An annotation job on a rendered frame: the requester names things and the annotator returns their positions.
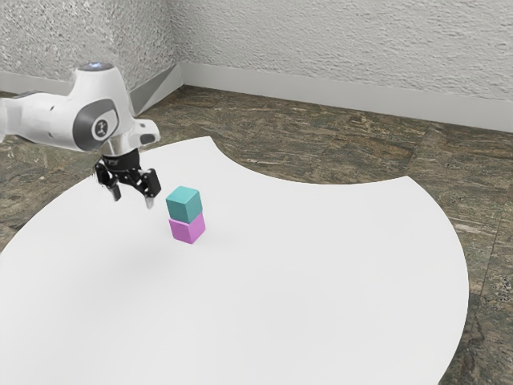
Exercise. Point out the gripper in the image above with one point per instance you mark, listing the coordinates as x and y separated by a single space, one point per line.
122 162

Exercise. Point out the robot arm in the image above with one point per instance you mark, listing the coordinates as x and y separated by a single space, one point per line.
48 116

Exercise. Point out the pink block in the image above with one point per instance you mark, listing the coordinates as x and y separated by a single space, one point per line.
187 230

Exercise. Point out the teal block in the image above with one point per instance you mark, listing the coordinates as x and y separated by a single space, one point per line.
183 204

